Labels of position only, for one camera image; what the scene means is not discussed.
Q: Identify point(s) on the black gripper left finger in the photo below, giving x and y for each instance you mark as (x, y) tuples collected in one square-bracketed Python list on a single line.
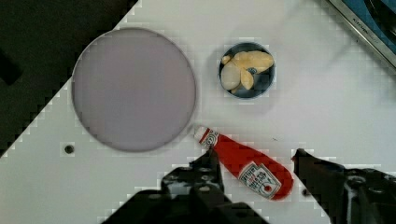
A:
[(188, 195)]

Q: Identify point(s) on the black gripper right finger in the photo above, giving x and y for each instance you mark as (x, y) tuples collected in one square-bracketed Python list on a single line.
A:
[(348, 196)]

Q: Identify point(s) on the red plush ketchup bottle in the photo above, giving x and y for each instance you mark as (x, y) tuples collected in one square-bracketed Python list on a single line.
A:
[(254, 169)]

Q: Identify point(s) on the lavender round plate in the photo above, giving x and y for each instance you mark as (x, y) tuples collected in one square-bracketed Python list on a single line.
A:
[(133, 89)]

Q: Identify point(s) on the yellow chips in bowl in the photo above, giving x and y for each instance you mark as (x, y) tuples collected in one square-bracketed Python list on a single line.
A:
[(238, 70)]

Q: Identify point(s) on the blue bowl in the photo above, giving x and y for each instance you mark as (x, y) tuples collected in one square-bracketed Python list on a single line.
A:
[(262, 81)]

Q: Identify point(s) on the black toaster oven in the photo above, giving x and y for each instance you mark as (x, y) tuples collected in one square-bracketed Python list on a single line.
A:
[(374, 21)]

